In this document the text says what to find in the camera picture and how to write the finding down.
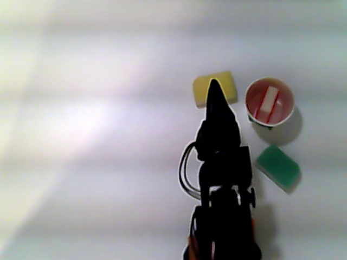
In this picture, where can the green sponge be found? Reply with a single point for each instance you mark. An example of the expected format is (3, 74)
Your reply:
(279, 168)

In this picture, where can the red and white sponge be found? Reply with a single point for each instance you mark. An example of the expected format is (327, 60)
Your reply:
(268, 100)

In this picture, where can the white paper cup green tape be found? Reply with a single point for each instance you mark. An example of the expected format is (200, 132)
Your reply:
(284, 108)

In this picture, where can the yellow and white sponge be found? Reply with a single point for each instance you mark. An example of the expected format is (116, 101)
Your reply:
(200, 89)

